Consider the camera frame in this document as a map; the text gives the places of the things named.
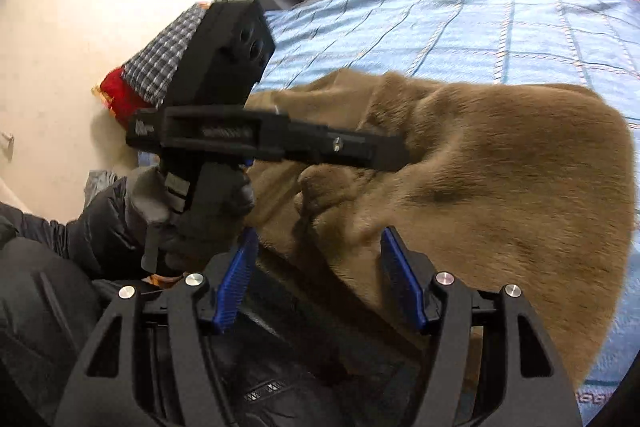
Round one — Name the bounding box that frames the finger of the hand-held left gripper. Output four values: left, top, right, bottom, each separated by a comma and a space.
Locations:
245, 104, 408, 170

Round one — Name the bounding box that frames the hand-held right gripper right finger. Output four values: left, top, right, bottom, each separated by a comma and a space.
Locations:
380, 227, 583, 427

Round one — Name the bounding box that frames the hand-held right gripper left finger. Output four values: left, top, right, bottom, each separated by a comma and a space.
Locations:
54, 228, 260, 427

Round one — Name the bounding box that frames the brown fuzzy blanket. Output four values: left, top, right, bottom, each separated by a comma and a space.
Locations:
239, 68, 637, 390

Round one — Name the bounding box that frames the person's left forearm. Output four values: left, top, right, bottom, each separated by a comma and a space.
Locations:
0, 177, 138, 280

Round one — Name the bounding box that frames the person's left hand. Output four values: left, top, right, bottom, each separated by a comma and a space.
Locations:
124, 166, 257, 278

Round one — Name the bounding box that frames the checked cloth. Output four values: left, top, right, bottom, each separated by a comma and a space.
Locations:
121, 3, 208, 110

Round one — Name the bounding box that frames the red cloth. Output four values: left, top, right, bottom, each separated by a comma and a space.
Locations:
91, 66, 163, 152

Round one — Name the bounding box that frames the blue quilted bedspread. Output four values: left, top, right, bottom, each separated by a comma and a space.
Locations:
135, 0, 640, 418

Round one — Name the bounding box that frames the person's black jacket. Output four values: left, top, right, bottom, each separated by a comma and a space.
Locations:
0, 202, 431, 427

